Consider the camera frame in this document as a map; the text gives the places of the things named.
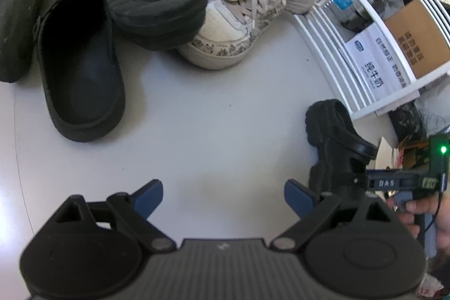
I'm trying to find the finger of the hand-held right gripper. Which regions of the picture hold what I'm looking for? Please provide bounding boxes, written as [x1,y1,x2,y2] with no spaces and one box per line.
[343,171,368,191]

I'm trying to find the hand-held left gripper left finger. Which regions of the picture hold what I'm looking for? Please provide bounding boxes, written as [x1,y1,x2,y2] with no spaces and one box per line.
[53,179,177,254]

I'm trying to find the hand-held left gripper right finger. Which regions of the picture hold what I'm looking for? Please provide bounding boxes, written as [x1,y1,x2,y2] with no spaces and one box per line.
[271,179,397,254]

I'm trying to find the black chunky strap clog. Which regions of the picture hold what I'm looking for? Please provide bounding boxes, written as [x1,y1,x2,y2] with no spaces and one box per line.
[105,0,209,52]
[305,99,379,204]

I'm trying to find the white wire rack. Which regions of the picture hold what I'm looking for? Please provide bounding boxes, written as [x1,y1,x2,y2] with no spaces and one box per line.
[292,0,450,120]

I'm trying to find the dark grey buckle clog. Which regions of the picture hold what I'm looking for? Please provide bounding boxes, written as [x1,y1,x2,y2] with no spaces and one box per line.
[36,0,126,143]
[0,0,49,83]

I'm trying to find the floral print white sneaker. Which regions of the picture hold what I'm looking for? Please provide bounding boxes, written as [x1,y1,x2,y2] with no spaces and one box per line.
[177,0,288,70]

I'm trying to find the person's right hand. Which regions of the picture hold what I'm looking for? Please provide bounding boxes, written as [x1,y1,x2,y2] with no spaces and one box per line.
[386,196,450,241]

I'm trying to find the torn paper packaging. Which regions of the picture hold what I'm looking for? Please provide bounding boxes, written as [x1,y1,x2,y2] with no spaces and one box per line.
[378,136,431,177]

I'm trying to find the black plastic bag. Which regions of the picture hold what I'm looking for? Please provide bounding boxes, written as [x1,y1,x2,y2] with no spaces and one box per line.
[388,102,450,149]

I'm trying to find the white printed carton box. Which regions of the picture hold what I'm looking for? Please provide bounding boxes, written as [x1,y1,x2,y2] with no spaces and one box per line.
[339,26,411,111]

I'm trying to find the brown cardboard box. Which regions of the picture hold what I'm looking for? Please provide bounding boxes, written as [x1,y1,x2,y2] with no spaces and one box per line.
[385,0,450,79]

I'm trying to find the clear water bottle blue label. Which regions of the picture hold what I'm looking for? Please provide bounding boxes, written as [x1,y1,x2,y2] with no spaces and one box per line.
[330,0,380,30]

